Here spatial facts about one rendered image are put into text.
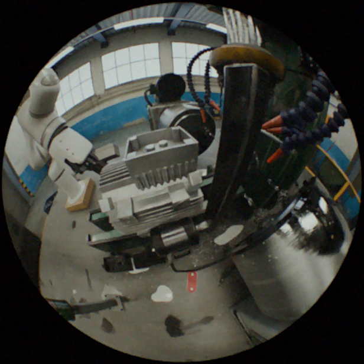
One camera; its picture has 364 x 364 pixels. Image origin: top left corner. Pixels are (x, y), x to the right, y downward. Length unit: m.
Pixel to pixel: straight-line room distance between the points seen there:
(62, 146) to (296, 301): 0.46
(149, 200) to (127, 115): 5.67
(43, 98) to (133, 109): 5.54
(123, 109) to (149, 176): 5.66
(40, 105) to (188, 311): 0.65
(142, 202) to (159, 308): 0.39
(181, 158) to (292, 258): 0.22
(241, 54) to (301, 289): 0.34
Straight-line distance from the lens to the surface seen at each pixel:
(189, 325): 0.50
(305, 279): 0.18
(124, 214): 0.19
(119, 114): 5.88
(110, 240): 0.38
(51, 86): 0.29
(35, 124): 0.32
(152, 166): 0.18
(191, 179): 0.19
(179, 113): 0.44
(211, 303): 0.46
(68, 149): 0.28
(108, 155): 0.47
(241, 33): 0.31
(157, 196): 0.20
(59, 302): 0.37
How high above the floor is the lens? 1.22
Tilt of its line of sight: 46 degrees down
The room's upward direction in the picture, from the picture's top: 4 degrees counter-clockwise
